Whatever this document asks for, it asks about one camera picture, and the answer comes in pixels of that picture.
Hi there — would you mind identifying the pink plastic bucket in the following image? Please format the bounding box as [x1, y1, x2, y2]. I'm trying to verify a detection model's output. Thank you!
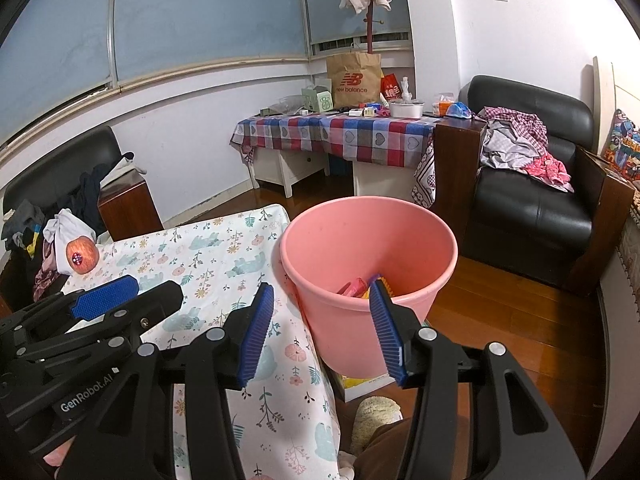
[279, 196, 459, 380]

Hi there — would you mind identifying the white plastic tub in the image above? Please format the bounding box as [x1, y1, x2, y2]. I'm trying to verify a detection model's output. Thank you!
[389, 100, 426, 120]

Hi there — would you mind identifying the cream plush slipper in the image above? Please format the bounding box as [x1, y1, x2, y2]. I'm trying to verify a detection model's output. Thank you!
[350, 396, 403, 456]

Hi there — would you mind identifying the white board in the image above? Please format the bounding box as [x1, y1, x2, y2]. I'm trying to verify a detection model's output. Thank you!
[592, 56, 618, 156]

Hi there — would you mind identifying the black garment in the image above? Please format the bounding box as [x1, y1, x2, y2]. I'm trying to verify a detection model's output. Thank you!
[75, 162, 121, 233]

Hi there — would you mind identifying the white wooden table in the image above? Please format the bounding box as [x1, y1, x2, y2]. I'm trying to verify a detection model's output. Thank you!
[247, 147, 361, 198]

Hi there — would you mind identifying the plaid pink garment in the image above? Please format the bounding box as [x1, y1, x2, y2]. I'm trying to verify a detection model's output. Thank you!
[477, 106, 551, 171]

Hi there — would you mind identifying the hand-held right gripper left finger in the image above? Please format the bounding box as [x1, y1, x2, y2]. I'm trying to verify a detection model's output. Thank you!
[57, 282, 276, 480]

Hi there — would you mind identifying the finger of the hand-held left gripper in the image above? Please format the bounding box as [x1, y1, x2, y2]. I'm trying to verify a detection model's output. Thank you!
[0, 275, 140, 341]
[0, 281, 184, 377]

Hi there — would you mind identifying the red patterned cloth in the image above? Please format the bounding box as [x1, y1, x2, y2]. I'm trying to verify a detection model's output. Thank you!
[411, 135, 438, 207]

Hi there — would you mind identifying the red apple with sticker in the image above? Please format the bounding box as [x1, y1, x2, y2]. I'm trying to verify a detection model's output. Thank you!
[66, 237, 99, 276]

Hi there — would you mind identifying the yellow blue sock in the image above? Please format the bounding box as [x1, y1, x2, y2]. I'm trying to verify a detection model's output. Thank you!
[22, 227, 43, 258]

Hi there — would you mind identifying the clear plastic packaging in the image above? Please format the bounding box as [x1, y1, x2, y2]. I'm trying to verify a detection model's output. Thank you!
[260, 96, 306, 117]

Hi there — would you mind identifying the pink floral garment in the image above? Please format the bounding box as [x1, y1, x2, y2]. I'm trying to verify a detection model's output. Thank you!
[520, 155, 575, 193]

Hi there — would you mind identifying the person's leg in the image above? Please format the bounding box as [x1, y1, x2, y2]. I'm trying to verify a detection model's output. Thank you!
[352, 412, 426, 480]

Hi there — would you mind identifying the black leather armchair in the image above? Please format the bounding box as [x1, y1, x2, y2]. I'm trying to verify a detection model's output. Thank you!
[457, 75, 596, 281]
[0, 126, 123, 311]

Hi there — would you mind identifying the checked tablecloth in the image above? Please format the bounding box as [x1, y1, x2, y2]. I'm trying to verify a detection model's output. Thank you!
[231, 112, 436, 168]

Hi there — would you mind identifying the grey garment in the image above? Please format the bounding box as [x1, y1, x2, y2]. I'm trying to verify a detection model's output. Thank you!
[2, 200, 46, 246]

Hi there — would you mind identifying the brown paper bag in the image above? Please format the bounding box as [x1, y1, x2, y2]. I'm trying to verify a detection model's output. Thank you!
[326, 52, 383, 109]

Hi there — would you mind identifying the grey window blind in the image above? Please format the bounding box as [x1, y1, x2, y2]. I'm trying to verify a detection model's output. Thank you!
[110, 0, 308, 83]
[0, 0, 117, 136]
[300, 0, 413, 47]

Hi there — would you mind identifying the green cardboard box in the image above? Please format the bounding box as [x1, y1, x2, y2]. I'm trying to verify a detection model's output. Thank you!
[301, 85, 333, 113]

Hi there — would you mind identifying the wooden armrest cabinet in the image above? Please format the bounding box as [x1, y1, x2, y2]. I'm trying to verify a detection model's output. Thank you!
[97, 172, 163, 242]
[432, 117, 488, 241]
[565, 146, 638, 297]

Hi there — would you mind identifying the pink patterned garment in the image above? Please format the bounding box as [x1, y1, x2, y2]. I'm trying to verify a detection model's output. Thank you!
[32, 240, 68, 301]

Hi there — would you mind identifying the dark red coat rack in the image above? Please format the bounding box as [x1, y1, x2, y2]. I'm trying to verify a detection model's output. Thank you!
[364, 0, 383, 56]

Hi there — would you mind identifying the colourful printed cushion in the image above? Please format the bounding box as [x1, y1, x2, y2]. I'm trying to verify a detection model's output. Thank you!
[600, 109, 640, 183]

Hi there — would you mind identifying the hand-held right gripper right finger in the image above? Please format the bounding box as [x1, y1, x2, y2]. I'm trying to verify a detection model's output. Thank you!
[369, 279, 586, 480]

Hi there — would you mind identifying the yellow white box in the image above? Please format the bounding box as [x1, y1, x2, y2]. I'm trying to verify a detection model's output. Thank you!
[335, 372, 396, 403]

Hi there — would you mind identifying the cream cloth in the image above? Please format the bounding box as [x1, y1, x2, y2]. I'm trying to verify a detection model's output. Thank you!
[107, 152, 148, 181]

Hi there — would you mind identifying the red pink packet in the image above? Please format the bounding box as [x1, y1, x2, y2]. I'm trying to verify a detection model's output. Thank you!
[337, 276, 373, 297]

